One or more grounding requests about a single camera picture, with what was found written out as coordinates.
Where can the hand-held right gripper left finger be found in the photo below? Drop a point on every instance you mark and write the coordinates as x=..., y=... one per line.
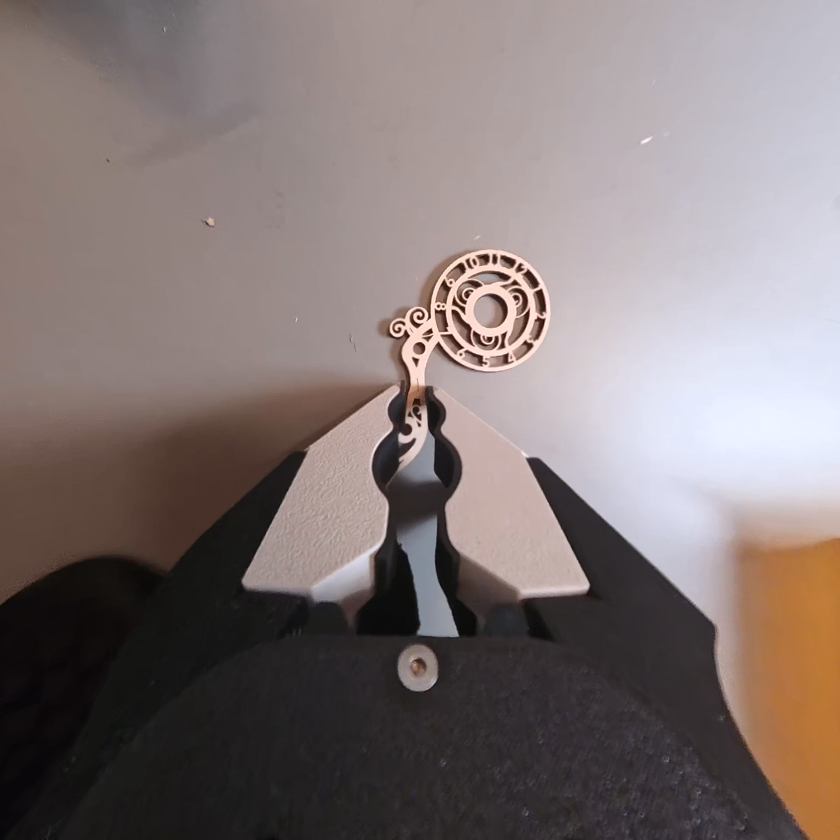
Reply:
x=315, y=518

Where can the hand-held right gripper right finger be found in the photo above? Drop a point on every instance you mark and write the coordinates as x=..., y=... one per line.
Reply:
x=512, y=525

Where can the wooden clock dial arm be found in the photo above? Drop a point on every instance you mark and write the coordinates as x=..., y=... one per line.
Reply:
x=416, y=374

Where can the grey desk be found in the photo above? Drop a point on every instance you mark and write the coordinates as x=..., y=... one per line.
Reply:
x=262, y=131

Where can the yellow plastic bin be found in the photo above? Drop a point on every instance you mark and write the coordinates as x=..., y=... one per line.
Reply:
x=794, y=656

